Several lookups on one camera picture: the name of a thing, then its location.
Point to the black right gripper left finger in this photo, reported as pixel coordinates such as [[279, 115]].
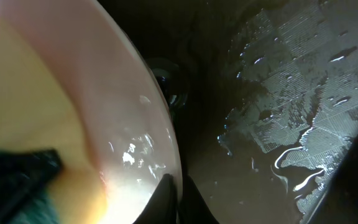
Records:
[[162, 206]]

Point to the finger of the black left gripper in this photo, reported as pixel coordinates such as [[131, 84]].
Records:
[[24, 178]]

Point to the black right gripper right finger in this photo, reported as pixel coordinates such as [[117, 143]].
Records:
[[192, 208]]

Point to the green yellow sponge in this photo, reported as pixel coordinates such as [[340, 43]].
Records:
[[35, 114]]

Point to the brown serving tray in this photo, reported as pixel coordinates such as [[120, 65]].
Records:
[[264, 98]]

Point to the pink plate with red stain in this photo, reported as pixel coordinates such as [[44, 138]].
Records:
[[123, 113]]

